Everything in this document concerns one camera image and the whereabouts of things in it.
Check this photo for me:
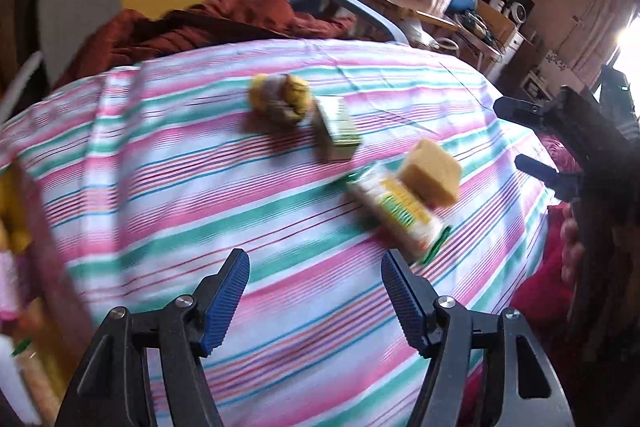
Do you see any green white snack packet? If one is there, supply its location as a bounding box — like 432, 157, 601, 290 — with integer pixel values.
345, 162, 453, 265

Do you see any cardboard box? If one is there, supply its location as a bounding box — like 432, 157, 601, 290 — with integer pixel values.
470, 2, 518, 50

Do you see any wrapped yellow brown bun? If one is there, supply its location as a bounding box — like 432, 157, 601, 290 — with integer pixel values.
248, 73, 313, 128

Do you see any person's right hand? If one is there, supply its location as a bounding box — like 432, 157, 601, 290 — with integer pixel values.
560, 202, 586, 283

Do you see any gold metal tin tray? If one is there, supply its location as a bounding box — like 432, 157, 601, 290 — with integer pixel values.
0, 157, 96, 427

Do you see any grey bed frame rail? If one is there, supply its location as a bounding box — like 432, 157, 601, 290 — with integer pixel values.
295, 0, 411, 45

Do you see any white foam piece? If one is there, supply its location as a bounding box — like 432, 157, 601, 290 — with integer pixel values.
0, 52, 43, 122

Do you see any red-brown blanket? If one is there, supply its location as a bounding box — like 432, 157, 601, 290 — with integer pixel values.
52, 0, 356, 90

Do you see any striped bed sheet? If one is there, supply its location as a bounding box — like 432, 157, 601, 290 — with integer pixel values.
0, 38, 561, 427

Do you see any red clothing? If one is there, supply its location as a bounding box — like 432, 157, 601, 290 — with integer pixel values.
507, 202, 601, 358

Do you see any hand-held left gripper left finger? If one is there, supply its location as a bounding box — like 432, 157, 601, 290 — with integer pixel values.
55, 248, 251, 427

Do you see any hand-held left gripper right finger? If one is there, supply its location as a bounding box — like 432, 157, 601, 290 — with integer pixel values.
381, 249, 571, 427

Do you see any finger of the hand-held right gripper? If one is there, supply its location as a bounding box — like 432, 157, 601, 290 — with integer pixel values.
492, 96, 566, 130
515, 153, 583, 200

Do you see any green white small carton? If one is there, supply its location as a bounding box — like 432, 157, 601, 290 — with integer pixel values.
312, 96, 363, 162

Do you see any yellow sponge block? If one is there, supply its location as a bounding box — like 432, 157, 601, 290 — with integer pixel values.
400, 138, 463, 208

